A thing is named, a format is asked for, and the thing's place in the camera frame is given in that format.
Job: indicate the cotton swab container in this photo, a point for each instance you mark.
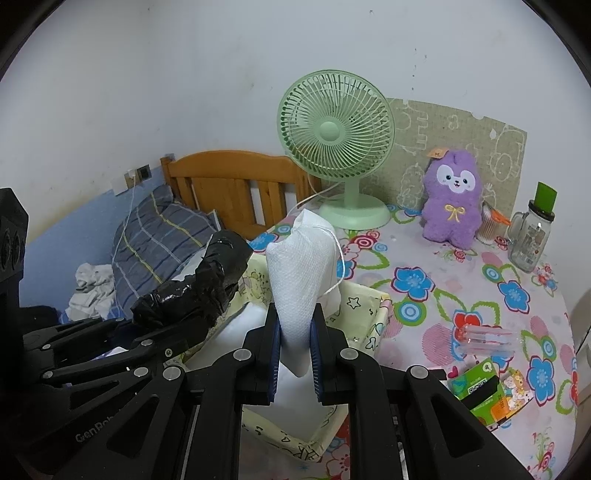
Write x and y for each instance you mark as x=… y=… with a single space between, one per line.
x=489 y=226

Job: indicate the green desk fan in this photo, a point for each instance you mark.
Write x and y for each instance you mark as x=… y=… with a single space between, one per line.
x=334 y=129

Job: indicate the grey striped pillow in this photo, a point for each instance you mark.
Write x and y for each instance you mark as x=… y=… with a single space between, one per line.
x=157 y=230

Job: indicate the purple plush toy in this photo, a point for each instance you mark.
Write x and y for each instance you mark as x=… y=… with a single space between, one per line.
x=452 y=203

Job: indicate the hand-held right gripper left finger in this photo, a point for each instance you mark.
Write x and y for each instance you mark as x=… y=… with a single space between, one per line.
x=275 y=360

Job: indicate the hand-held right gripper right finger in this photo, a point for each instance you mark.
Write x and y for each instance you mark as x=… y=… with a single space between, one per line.
x=316 y=364

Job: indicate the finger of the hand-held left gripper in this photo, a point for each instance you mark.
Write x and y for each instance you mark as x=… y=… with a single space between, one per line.
x=115 y=369
x=92 y=334

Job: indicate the wall socket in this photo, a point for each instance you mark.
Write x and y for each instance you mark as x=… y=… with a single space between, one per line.
x=141 y=173

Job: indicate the beige printed board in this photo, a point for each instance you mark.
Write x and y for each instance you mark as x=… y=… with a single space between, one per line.
x=466 y=129

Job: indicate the floral tablecloth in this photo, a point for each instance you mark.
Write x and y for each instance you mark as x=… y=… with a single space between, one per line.
x=438 y=286

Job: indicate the white crumpled clothes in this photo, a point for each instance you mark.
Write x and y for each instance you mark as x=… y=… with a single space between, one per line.
x=92 y=288

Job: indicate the white cloth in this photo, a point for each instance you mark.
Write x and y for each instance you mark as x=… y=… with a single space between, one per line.
x=295 y=415
x=300 y=277

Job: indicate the glass jar with green lid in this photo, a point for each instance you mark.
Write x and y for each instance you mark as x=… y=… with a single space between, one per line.
x=531 y=235

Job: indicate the cartoon printed tissue pack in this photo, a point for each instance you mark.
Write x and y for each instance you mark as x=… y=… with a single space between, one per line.
x=480 y=392

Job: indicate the black plastic bag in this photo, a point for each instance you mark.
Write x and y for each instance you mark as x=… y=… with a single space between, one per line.
x=198 y=286

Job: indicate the yellow printed storage box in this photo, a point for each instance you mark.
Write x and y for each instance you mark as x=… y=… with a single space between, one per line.
x=360 y=318

